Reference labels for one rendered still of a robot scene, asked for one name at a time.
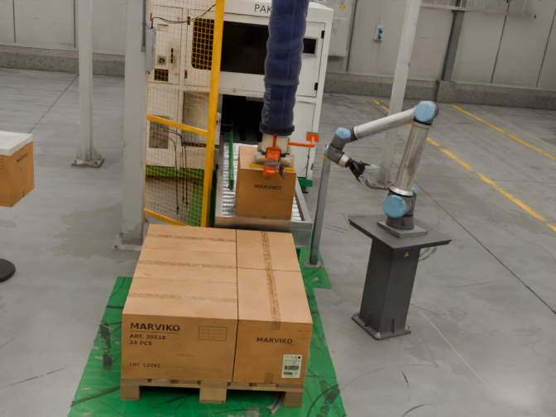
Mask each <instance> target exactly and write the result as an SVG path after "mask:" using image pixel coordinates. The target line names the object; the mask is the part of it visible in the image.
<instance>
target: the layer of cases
mask: <svg viewBox="0 0 556 417"><path fill-rule="evenodd" d="M312 327H313V321H312V317H311V313H310V310H309V304H308V300H307V296H306V293H305V289H304V282H303V279H302V275H301V272H300V265H299V262H298V258H297V254H296V250H295V244H294V240H293V237H292V233H286V232H262V231H249V230H235V229H225V228H201V227H188V226H175V225H163V224H151V223H150V225H149V228H148V230H147V234H146V238H145V241H144V244H143V247H142V250H141V255H140V257H139V260H138V263H137V268H136V270H135V274H134V276H133V279H132V284H131V287H130V290H129V292H128V296H127V300H126V303H125V306H124V309H123V312H122V368H121V378H142V379H162V380H183V381H222V382H243V383H263V384H284V385H304V379H305V373H306V367H307V362H308V356H309V345H310V339H311V333H312Z"/></svg>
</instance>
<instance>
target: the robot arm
mask: <svg viewBox="0 0 556 417"><path fill-rule="evenodd" d="M438 114H439V106H438V104H437V103H436V102H434V101H423V102H421V103H419V104H416V105H415V107H414V108H412V109H409V110H406V111H404V112H401V113H396V114H393V115H390V116H388V117H384V118H381V119H378V120H376V121H373V122H368V123H365V124H362V125H360V126H357V127H351V128H348V129H346V128H343V127H340V128H339V129H338V130H337V131H336V133H335V135H334V137H333V140H332V141H331V143H330V144H328V145H327V146H326V148H325V150H324V157H326V158H327V159H329V160H331V161H332V162H334V163H336V164H338V165H339V166H341V167H343V168H344V167H346V168H347V167H348V166H349V168H350V170H351V172H352V173H353V175H355V177H356V179H357V180H358V181H359V182H360V183H361V184H363V185H364V186H366V187H367V188H368V185H367V184H366V182H365V180H364V178H363V177H362V176H361V175H362V173H363V171H364V170H365V169H367V170H369V169H379V167H377V166H375V165H369V164H367V163H363V162H362V161H359V162H357V161H355V160H353V159H352V158H350V157H351V156H350V155H349V154H347V153H345V152H343V148H344V146H345V145H346V143H349V142H353V141H356V140H359V139H361V138H364V137H369V136H371V135H375V134H377V133H380V132H384V131H388V130H391V129H393V128H396V127H401V126H404V125H406V124H410V123H413V124H412V127H411V130H410V134H409V137H408V141H407V143H406V146H405V151H404V154H403V156H402V160H401V163H400V168H399V170H398V173H397V176H396V179H395V183H394V185H393V186H391V187H390V189H389V192H388V195H387V197H386V198H385V200H384V202H383V205H382V208H383V210H384V212H385V214H386V215H387V216H388V218H387V220H386V225H387V226H388V227H391V228H395V229H400V230H413V229H414V228H415V223H414V218H413V216H414V211H415V202H416V197H417V189H416V188H414V187H412V185H413V183H414V180H415V176H416V172H417V170H418V167H419V163H420V160H421V156H422V154H423V151H424V147H425V143H426V141H427V138H428V135H429V131H430V128H431V126H432V124H433V121H434V118H435V117H437V115H438Z"/></svg>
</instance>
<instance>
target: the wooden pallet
mask: <svg viewBox="0 0 556 417"><path fill-rule="evenodd" d="M141 386H170V387H191V388H200V392H199V403H211V404H225V402H226V393H227V389H233V390H254V391H282V395H283V402H284V406H300V407H301V406H302V400H303V394H304V385H284V384H263V383H243V382H222V381H183V380H162V379H142V378H121V389H120V400H139V397H140V394H141Z"/></svg>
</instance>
